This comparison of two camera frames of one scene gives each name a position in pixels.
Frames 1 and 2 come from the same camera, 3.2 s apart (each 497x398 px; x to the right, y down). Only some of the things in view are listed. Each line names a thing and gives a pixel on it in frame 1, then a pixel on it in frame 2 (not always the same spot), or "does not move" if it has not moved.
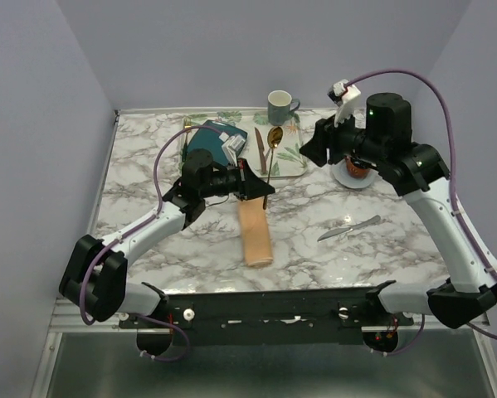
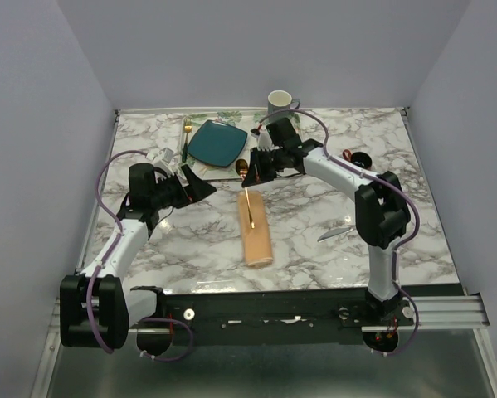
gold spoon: x=275 y=136 to x=241 y=167
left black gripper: x=249 y=186 to x=197 y=188
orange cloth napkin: x=255 y=232 does not move
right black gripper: x=325 y=137 to x=256 y=174
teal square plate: x=208 y=139 does not move
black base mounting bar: x=294 y=317 does not move
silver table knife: x=341 y=230 does not move
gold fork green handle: x=187 y=122 does not move
